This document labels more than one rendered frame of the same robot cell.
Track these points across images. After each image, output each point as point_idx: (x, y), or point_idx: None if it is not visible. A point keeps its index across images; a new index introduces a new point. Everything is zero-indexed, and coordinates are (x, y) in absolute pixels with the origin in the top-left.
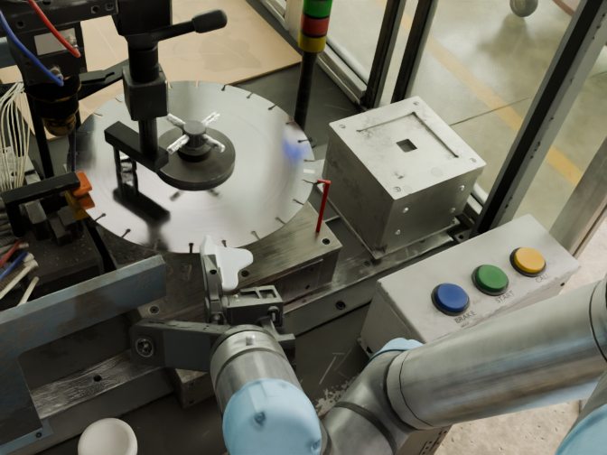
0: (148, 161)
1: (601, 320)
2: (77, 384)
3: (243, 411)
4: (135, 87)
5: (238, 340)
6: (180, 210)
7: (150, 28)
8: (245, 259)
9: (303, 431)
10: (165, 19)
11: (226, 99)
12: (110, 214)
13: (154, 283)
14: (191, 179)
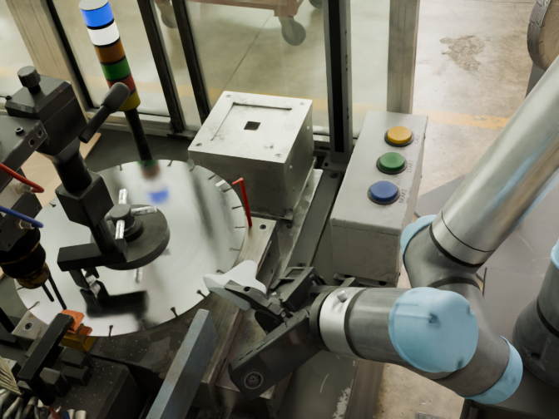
0: (116, 256)
1: None
2: None
3: (413, 327)
4: (82, 195)
5: (333, 304)
6: (164, 277)
7: (74, 134)
8: (251, 267)
9: (460, 304)
10: (81, 119)
11: (106, 182)
12: (116, 322)
13: (210, 335)
14: (148, 250)
